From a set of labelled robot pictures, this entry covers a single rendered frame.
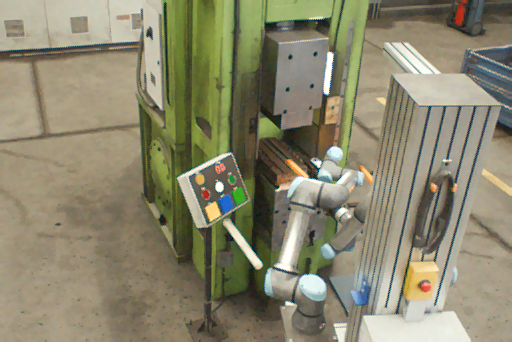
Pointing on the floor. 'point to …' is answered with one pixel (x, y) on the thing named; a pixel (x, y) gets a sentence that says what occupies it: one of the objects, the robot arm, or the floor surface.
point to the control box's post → (208, 277)
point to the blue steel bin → (492, 75)
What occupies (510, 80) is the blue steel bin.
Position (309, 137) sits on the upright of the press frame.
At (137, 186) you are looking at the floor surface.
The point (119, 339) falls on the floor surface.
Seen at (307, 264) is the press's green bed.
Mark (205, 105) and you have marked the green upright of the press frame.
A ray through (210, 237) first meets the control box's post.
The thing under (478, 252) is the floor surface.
